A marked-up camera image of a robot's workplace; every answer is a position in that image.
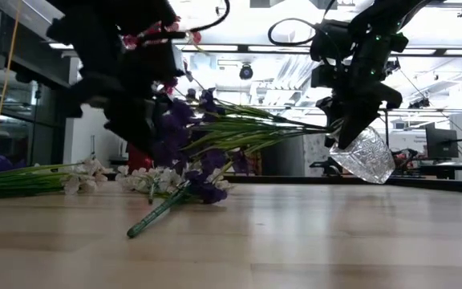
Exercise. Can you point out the red glass bottle vase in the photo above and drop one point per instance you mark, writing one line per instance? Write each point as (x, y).
(139, 160)

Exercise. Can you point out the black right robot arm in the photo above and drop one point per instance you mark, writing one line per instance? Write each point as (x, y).
(383, 16)

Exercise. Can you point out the white artificial flower stem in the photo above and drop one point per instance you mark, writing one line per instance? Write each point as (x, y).
(223, 182)
(22, 180)
(163, 178)

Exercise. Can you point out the dark background monitor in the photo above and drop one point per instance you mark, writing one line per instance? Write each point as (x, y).
(441, 142)

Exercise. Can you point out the grey partition panel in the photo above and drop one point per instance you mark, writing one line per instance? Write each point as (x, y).
(283, 160)

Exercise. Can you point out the black tripod stand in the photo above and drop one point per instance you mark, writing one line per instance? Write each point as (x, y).
(93, 158)

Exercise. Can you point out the dark background desk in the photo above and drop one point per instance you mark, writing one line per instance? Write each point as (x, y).
(447, 168)

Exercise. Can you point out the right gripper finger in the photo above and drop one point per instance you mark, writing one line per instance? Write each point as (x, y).
(355, 124)
(331, 112)

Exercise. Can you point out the round black ceiling device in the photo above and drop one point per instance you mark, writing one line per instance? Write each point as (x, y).
(246, 72)

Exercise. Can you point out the clear crystal glass vase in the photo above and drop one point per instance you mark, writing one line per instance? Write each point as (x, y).
(365, 158)

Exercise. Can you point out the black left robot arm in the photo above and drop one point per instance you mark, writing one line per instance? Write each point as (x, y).
(94, 24)

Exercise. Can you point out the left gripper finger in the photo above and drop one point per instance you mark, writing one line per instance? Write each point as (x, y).
(134, 124)

